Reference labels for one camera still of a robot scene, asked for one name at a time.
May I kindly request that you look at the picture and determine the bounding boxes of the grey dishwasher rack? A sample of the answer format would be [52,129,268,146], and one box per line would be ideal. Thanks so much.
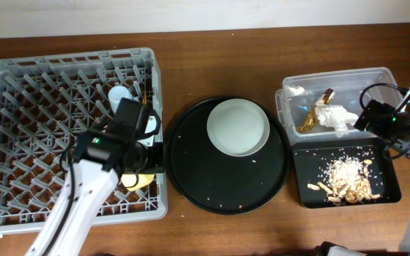
[0,48,162,236]

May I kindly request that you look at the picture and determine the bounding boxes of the grey round plate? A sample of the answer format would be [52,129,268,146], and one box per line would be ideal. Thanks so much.
[206,98,270,157]

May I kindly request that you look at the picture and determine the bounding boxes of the food scraps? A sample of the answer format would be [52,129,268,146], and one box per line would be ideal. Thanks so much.
[307,146,382,206]

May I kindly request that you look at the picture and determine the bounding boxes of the clear plastic bin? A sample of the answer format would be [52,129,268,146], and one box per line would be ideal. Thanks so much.
[275,68,396,146]

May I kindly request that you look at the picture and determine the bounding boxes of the yellow bowl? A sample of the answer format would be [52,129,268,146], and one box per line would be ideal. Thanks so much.
[120,174,155,191]

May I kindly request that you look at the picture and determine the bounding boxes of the small white tissue piece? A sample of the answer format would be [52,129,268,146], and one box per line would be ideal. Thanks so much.
[283,85,311,97]

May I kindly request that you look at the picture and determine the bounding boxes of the light blue cup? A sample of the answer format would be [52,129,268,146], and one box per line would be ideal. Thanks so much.
[107,85,133,113]

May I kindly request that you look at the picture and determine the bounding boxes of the round black tray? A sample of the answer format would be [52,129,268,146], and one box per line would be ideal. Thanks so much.
[164,97,291,215]

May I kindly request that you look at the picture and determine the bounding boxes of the black rectangular tray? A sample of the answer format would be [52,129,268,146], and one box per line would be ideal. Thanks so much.
[293,138,401,208]

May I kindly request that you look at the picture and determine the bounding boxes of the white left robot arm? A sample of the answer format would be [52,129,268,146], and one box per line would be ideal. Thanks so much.
[27,98,163,255]

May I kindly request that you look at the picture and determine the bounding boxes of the gold snack wrapper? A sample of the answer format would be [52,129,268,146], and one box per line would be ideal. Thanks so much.
[296,88,335,134]

